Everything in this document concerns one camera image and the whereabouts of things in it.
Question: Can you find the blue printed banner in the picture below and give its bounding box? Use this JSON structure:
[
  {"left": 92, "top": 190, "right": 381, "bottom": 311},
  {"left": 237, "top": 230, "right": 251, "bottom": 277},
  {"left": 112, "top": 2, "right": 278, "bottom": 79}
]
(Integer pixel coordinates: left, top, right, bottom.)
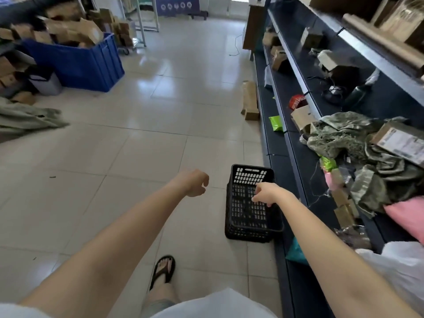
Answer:
[{"left": 155, "top": 0, "right": 208, "bottom": 20}]

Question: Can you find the small grey waste bin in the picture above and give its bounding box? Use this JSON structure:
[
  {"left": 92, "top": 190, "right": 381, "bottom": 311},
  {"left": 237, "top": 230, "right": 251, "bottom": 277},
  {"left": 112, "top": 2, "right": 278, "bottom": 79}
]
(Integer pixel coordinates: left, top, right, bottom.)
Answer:
[{"left": 28, "top": 65, "right": 63, "bottom": 96}]

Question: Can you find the small brown cardboard box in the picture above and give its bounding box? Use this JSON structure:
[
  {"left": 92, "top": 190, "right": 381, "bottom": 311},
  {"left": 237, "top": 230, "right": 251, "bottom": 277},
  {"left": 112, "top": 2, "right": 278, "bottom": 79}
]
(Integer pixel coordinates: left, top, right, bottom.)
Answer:
[
  {"left": 333, "top": 205, "right": 360, "bottom": 229},
  {"left": 331, "top": 187, "right": 350, "bottom": 208}
]

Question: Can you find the clear crinkled plastic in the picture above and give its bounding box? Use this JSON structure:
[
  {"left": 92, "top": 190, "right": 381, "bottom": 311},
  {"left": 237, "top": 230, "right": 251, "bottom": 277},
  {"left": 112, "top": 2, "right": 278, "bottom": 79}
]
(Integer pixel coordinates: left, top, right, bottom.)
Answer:
[{"left": 334, "top": 225, "right": 371, "bottom": 250}]

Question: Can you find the person's right forearm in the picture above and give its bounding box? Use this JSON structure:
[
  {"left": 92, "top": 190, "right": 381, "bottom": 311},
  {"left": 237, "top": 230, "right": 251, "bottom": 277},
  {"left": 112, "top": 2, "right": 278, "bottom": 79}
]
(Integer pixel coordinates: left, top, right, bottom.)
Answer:
[{"left": 276, "top": 193, "right": 421, "bottom": 318}]

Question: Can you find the teal parcel bag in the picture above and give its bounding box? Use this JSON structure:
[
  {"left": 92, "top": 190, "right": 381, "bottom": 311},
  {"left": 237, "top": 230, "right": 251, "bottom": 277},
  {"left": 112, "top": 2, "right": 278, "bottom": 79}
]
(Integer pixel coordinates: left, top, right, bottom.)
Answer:
[{"left": 285, "top": 237, "right": 309, "bottom": 265}]

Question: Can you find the pink soft packet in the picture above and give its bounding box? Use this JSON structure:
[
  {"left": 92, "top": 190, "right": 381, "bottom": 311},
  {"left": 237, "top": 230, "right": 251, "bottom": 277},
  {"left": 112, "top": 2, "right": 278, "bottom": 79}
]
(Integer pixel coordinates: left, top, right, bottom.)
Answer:
[{"left": 384, "top": 196, "right": 424, "bottom": 244}]

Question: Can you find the row of cardboard boxes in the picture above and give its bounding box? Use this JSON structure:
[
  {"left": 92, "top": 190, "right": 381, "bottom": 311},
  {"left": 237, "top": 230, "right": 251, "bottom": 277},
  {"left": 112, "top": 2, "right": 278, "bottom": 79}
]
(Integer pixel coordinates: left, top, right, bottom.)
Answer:
[{"left": 308, "top": 0, "right": 424, "bottom": 80}]

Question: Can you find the black flip-flop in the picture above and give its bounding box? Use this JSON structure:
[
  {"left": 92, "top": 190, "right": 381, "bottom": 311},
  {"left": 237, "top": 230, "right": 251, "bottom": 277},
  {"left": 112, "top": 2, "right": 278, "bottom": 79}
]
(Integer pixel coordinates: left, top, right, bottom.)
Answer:
[{"left": 149, "top": 255, "right": 176, "bottom": 292}]

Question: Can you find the long brown cardboard box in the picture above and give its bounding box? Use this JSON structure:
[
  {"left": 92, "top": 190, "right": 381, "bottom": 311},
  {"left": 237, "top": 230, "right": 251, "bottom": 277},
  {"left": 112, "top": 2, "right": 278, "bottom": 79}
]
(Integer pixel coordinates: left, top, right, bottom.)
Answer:
[{"left": 241, "top": 81, "right": 260, "bottom": 121}]

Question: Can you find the person's left leg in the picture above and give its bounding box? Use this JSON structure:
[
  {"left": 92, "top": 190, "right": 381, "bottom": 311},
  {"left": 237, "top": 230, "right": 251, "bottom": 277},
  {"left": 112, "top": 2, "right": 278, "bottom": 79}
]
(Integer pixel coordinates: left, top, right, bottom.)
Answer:
[{"left": 140, "top": 258, "right": 179, "bottom": 318}]

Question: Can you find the grey green fabric sheet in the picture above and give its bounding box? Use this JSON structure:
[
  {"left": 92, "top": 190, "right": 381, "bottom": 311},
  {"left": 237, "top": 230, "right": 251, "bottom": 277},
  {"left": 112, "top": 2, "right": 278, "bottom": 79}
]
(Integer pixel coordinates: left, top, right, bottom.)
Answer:
[{"left": 0, "top": 97, "right": 70, "bottom": 136}]

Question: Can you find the camouflage cloth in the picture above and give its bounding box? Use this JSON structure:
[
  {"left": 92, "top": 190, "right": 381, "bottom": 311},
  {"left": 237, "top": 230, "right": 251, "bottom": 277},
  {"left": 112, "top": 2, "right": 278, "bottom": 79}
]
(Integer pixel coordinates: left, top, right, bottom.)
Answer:
[{"left": 299, "top": 111, "right": 424, "bottom": 214}]

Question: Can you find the person's left hand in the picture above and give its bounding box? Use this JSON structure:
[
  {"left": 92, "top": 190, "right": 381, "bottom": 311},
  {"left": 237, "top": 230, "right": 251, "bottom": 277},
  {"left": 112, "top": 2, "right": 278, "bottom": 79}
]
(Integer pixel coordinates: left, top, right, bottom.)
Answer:
[{"left": 172, "top": 168, "right": 210, "bottom": 197}]

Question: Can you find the person's white shirt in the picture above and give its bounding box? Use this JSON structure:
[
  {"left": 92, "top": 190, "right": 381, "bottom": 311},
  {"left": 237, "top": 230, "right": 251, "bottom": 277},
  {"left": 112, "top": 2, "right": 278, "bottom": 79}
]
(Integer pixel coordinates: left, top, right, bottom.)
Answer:
[{"left": 0, "top": 288, "right": 279, "bottom": 318}]

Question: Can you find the person's right hand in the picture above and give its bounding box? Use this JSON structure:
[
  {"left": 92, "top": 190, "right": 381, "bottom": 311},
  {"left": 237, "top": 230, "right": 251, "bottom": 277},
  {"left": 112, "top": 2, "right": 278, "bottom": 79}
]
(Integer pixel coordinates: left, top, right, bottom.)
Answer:
[{"left": 251, "top": 182, "right": 295, "bottom": 208}]

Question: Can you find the black plastic basket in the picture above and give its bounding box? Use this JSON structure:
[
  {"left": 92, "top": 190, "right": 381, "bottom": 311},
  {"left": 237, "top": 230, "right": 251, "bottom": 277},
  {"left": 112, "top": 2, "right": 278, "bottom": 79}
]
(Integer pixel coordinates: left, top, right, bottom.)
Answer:
[{"left": 224, "top": 163, "right": 285, "bottom": 244}]

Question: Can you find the labelled brown cardboard box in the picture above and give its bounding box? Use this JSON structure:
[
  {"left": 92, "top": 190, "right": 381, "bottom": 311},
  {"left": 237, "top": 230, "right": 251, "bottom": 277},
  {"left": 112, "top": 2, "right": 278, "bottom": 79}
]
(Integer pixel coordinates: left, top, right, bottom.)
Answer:
[{"left": 370, "top": 121, "right": 424, "bottom": 168}]

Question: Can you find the dark bottle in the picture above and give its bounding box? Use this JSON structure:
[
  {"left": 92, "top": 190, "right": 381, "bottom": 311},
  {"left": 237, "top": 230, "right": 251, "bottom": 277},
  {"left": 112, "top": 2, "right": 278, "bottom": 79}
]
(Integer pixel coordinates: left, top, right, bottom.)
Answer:
[{"left": 343, "top": 68, "right": 380, "bottom": 111}]

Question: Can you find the thin dark floor cable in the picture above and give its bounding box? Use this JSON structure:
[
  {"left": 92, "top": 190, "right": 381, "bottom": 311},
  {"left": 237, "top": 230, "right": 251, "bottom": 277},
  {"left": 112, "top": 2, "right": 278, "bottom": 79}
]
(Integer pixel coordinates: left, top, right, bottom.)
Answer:
[{"left": 228, "top": 33, "right": 244, "bottom": 57}]

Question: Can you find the small open cardboard box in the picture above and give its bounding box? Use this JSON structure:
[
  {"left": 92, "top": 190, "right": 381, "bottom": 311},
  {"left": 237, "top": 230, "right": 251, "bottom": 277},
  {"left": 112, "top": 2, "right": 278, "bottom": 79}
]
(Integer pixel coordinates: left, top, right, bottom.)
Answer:
[{"left": 291, "top": 105, "right": 317, "bottom": 131}]

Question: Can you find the person's left forearm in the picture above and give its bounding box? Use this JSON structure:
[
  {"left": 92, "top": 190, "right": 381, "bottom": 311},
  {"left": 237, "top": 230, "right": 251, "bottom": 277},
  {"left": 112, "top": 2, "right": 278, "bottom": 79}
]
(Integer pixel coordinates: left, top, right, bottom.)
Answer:
[{"left": 19, "top": 182, "right": 189, "bottom": 318}]

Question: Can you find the white plastic bag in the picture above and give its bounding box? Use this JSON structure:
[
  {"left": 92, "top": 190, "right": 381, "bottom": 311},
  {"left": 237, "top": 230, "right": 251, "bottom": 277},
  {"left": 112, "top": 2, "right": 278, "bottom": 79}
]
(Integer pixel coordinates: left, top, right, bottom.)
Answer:
[{"left": 356, "top": 241, "right": 424, "bottom": 317}]

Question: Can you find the large blue plastic bin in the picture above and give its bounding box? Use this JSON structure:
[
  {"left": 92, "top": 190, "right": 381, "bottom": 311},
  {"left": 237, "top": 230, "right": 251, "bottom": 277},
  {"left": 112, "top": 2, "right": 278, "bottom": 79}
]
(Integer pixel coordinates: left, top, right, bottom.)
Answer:
[{"left": 21, "top": 32, "right": 125, "bottom": 92}]

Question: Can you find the pile of cardboard boxes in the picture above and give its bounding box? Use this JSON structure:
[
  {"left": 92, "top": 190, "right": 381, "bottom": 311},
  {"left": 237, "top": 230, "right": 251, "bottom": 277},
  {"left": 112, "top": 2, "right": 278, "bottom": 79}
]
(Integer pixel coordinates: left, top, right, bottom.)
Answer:
[{"left": 0, "top": 1, "right": 136, "bottom": 47}]

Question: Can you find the red packet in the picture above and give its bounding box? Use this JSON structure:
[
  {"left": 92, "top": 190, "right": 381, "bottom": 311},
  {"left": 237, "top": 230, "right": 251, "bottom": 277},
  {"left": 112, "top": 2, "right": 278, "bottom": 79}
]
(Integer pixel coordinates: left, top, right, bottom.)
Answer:
[{"left": 288, "top": 94, "right": 309, "bottom": 110}]

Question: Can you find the light metal frame table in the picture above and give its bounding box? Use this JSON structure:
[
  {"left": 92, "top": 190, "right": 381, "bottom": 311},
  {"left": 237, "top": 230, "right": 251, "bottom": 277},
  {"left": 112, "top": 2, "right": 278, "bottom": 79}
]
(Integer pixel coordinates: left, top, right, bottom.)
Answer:
[{"left": 119, "top": 0, "right": 159, "bottom": 49}]

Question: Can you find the brown wooden cabinet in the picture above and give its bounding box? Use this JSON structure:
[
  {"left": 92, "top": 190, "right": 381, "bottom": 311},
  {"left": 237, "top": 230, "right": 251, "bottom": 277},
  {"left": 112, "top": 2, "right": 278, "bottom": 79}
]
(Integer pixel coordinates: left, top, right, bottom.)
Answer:
[{"left": 242, "top": 0, "right": 267, "bottom": 60}]

